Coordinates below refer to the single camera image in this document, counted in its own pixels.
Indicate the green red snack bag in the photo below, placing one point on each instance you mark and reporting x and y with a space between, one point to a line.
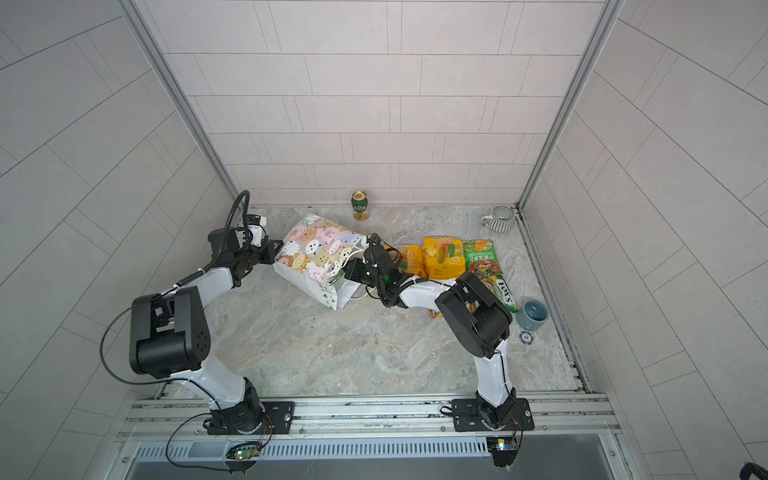
481 257

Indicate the striped ceramic mug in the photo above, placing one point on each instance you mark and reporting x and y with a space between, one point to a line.
501 219

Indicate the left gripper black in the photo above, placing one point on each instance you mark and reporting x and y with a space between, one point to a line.
268 252

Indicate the white paper bag pig print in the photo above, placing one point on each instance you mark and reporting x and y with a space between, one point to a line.
314 256

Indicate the right circuit board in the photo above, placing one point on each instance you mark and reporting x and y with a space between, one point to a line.
503 450

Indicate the left circuit board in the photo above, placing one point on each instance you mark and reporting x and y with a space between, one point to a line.
246 451

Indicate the circuit board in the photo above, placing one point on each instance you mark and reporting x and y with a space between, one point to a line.
246 451
503 450

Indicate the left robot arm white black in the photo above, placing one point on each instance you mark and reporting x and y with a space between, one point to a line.
170 339

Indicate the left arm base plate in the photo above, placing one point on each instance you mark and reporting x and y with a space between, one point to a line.
276 417

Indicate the green drink can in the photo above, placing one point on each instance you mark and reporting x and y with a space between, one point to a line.
360 203

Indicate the orange yellow snack bag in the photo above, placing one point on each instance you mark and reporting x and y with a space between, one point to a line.
412 260

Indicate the teal ceramic cup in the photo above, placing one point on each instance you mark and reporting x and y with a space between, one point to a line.
532 315

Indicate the large yellow snack bag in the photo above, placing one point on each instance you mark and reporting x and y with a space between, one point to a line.
444 258

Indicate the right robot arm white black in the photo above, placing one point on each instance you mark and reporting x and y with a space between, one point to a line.
478 319

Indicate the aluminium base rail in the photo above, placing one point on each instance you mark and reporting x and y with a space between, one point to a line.
558 413

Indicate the green savoria snack bag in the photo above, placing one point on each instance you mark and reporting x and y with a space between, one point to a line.
501 290

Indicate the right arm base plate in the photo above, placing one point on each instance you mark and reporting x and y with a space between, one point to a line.
465 414

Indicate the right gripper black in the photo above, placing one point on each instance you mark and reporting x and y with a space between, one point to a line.
354 275

